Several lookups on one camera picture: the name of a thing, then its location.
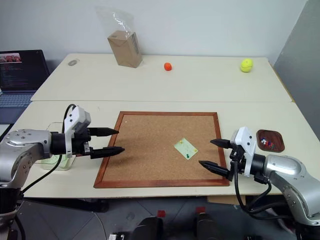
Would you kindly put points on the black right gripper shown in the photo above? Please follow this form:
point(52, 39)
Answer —
point(238, 160)

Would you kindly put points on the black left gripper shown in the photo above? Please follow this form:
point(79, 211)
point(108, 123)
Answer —
point(80, 140)

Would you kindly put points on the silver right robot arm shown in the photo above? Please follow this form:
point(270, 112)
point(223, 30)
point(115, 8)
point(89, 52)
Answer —
point(287, 172)

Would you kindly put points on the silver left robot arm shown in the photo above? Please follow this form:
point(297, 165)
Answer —
point(22, 147)

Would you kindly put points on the light green paper note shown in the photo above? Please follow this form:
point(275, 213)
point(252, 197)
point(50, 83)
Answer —
point(185, 148)

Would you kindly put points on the wood framed cork board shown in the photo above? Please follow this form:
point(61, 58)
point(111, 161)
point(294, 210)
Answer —
point(155, 155)

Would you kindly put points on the brown cardboard sheet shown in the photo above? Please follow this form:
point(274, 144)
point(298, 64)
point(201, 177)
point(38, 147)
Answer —
point(225, 200)

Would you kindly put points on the clear plastic container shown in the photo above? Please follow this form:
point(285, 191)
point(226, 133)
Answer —
point(56, 166)

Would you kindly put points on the red tag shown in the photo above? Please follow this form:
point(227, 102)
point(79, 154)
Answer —
point(161, 213)
point(200, 209)

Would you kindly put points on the brown wooden tray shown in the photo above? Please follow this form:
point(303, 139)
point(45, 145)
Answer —
point(276, 136)

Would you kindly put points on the dark rounded shape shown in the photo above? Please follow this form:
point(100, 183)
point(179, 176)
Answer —
point(150, 228)
point(206, 226)

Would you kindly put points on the black table support bar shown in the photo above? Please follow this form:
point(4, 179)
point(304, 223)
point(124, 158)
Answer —
point(65, 204)

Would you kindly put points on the grey round disc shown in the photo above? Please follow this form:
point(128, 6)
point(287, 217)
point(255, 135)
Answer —
point(73, 62)

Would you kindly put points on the brown cardboard box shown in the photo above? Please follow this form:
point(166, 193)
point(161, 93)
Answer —
point(126, 50)

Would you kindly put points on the yellow tennis ball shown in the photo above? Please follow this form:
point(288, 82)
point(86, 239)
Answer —
point(246, 65)

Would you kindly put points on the orange ball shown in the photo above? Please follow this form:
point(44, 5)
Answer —
point(168, 66)

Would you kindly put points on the dark laptop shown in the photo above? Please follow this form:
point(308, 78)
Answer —
point(20, 72)

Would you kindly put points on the grey partition panel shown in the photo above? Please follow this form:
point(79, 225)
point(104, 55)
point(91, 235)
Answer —
point(300, 62)

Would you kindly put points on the brown box in bag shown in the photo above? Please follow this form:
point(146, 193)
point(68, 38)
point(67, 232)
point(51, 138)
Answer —
point(117, 18)

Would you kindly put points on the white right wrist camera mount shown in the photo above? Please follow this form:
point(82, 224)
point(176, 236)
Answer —
point(246, 142)

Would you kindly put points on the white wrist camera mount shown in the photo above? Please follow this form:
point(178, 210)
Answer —
point(246, 142)
point(75, 118)

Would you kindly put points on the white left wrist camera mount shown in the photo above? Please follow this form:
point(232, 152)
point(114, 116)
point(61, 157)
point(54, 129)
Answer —
point(75, 118)

